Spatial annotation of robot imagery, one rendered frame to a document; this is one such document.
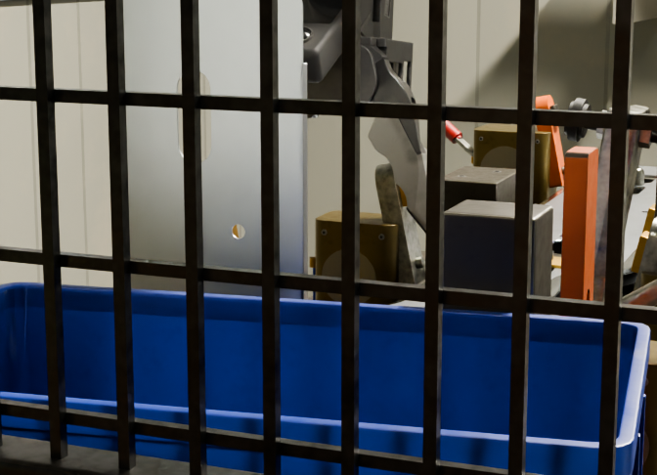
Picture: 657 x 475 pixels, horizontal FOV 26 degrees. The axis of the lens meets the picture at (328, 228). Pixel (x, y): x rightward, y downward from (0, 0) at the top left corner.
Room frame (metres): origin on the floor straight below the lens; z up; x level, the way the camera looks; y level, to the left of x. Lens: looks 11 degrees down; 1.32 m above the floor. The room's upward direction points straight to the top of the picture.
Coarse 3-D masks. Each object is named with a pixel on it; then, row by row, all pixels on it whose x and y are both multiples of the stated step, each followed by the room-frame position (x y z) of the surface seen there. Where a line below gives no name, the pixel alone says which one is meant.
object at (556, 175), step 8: (544, 96) 2.02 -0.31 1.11; (536, 104) 2.01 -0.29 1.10; (544, 104) 2.01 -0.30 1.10; (552, 104) 2.03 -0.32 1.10; (544, 128) 2.01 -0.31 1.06; (552, 128) 2.01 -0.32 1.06; (552, 136) 2.00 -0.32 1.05; (552, 144) 2.00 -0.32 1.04; (560, 144) 2.03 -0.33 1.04; (552, 152) 2.00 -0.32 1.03; (560, 152) 2.02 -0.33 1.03; (552, 160) 2.00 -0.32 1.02; (560, 160) 2.01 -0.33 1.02; (552, 168) 2.00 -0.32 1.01; (560, 168) 2.00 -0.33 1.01; (552, 176) 2.00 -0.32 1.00; (560, 176) 2.00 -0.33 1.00; (552, 184) 2.00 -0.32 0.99; (560, 184) 2.00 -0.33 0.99
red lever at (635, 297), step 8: (656, 280) 0.92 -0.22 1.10; (640, 288) 0.92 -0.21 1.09; (648, 288) 0.92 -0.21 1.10; (656, 288) 0.91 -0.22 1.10; (624, 296) 0.93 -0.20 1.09; (632, 296) 0.92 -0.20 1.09; (640, 296) 0.92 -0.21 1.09; (648, 296) 0.91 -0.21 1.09; (656, 296) 0.91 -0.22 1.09; (640, 304) 0.92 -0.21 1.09; (648, 304) 0.91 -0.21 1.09; (656, 304) 0.91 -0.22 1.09
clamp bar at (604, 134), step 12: (576, 108) 0.93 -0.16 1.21; (588, 108) 0.94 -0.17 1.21; (636, 108) 0.93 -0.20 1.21; (648, 108) 0.94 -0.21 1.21; (564, 132) 0.94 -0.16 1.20; (576, 132) 0.93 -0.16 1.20; (600, 132) 0.93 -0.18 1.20; (636, 132) 0.91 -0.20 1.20; (648, 132) 0.92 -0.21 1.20; (600, 144) 0.92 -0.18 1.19; (636, 144) 0.92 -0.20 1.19; (648, 144) 0.92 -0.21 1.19; (600, 156) 0.92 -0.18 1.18; (636, 156) 0.93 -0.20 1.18; (600, 168) 0.92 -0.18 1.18; (636, 168) 0.94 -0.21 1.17; (600, 180) 0.92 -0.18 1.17; (600, 192) 0.92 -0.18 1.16; (600, 204) 0.92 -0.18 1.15; (600, 216) 0.92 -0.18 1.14; (600, 228) 0.92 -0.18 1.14; (600, 240) 0.92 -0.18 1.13; (600, 252) 0.92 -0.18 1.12; (600, 264) 0.92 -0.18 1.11; (600, 276) 0.92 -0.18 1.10; (600, 288) 0.92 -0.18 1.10; (600, 300) 0.92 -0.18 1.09
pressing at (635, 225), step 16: (656, 176) 1.98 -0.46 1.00; (560, 192) 1.87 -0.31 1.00; (640, 192) 1.85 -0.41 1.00; (560, 208) 1.73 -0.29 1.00; (640, 208) 1.73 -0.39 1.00; (560, 224) 1.63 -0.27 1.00; (640, 224) 1.63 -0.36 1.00; (560, 240) 1.54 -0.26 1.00; (624, 256) 1.45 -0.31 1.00; (560, 272) 1.38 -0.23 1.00; (624, 272) 1.37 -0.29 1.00; (400, 304) 1.25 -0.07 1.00; (416, 304) 1.25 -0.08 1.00
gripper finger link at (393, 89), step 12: (384, 60) 1.00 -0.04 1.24; (384, 72) 1.00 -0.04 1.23; (384, 84) 1.00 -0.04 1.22; (396, 84) 1.00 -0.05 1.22; (384, 96) 1.00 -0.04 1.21; (396, 96) 1.00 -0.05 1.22; (408, 96) 0.99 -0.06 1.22; (408, 120) 0.99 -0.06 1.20; (408, 132) 0.99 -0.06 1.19; (420, 144) 0.99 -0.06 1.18
